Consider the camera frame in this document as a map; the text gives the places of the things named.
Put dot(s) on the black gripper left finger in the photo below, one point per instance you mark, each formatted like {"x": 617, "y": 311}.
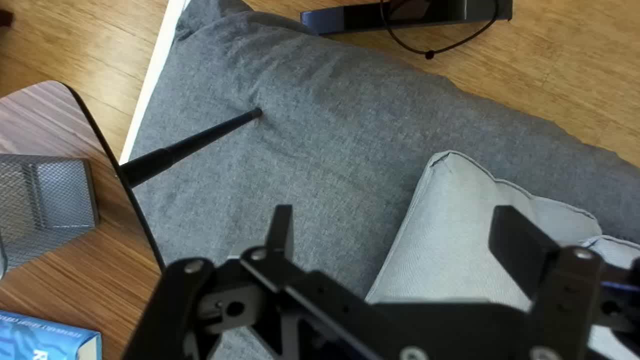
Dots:
{"x": 281, "y": 231}

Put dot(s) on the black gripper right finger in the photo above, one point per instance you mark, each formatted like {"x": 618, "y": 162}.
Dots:
{"x": 527, "y": 250}

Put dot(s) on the light grey cushion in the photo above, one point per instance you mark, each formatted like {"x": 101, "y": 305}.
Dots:
{"x": 447, "y": 232}

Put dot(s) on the dark grey carpet rug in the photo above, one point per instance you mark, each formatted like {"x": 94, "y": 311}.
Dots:
{"x": 346, "y": 132}

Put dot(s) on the black tapered table leg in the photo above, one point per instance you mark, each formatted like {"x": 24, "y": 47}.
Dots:
{"x": 181, "y": 150}

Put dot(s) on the white flat strip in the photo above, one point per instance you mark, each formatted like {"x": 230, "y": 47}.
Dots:
{"x": 150, "y": 81}

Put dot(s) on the dark flat stand base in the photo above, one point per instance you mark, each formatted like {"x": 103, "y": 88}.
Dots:
{"x": 352, "y": 19}

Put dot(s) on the silver mesh pen holder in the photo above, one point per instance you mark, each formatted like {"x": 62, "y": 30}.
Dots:
{"x": 47, "y": 201}

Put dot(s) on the blue paperback book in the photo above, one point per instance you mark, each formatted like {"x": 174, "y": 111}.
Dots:
{"x": 41, "y": 338}

